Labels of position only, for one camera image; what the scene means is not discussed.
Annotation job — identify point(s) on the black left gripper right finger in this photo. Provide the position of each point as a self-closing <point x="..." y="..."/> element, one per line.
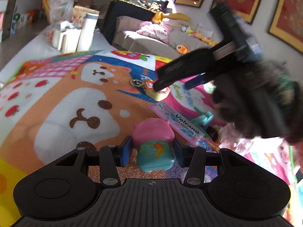
<point x="192" y="158"/>

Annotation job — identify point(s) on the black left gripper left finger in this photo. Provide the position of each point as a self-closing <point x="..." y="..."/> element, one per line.
<point x="111" y="157"/>

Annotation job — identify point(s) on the pink volcano toy package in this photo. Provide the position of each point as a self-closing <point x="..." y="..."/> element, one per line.
<point x="186" y="129"/>

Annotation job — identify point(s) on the pink teal squishy toy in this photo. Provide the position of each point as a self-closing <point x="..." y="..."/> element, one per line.
<point x="153" y="138"/>

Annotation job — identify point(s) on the teal plastic toy hammer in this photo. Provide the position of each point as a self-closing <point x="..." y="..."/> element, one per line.
<point x="202" y="120"/>

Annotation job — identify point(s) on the colourful cartoon blanket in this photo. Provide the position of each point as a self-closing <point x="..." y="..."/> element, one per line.
<point x="57" y="113"/>

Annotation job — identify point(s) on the orange clownfish plush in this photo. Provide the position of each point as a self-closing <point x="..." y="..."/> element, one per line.
<point x="182" y="49"/>

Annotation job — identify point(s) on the yellow duck plush toys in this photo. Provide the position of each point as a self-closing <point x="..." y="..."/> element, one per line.
<point x="199" y="36"/>

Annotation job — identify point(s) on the pink baby clothes pile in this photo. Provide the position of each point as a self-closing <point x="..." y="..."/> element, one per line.
<point x="154" y="31"/>

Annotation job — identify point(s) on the beige sofa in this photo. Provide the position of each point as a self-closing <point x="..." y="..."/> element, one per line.
<point x="170" y="38"/>

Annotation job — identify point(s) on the cream lidded mug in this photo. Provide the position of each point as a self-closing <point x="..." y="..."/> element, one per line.
<point x="68" y="41"/>

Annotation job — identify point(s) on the tall white thermos bottle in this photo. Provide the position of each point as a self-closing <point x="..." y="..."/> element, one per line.
<point x="87" y="32"/>

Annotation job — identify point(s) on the patterned gift bag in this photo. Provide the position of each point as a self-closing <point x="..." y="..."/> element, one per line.
<point x="79" y="14"/>

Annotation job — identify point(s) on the clear plastic bag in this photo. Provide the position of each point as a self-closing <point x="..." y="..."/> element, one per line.
<point x="60" y="10"/>

